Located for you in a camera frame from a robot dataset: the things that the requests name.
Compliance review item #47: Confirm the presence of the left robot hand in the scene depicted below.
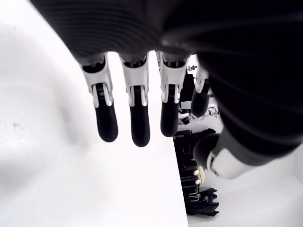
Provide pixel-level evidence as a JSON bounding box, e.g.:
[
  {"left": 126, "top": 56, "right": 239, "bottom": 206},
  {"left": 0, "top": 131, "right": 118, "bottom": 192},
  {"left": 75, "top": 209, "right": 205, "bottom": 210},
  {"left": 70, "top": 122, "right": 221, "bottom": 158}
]
[{"left": 29, "top": 0, "right": 303, "bottom": 181}]

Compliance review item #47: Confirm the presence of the black equipment stack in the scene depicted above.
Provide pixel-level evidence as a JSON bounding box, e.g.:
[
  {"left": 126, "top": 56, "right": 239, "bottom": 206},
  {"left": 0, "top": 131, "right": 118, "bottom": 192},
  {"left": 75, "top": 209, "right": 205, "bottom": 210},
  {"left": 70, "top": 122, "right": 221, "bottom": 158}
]
[{"left": 173, "top": 129, "right": 220, "bottom": 216}]

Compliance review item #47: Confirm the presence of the beige item with white knobs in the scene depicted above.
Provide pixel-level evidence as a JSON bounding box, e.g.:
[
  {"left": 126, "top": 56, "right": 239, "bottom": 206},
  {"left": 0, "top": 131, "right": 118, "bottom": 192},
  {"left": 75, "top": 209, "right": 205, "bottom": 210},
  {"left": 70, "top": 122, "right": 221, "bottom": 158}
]
[{"left": 193, "top": 165, "right": 207, "bottom": 186}]

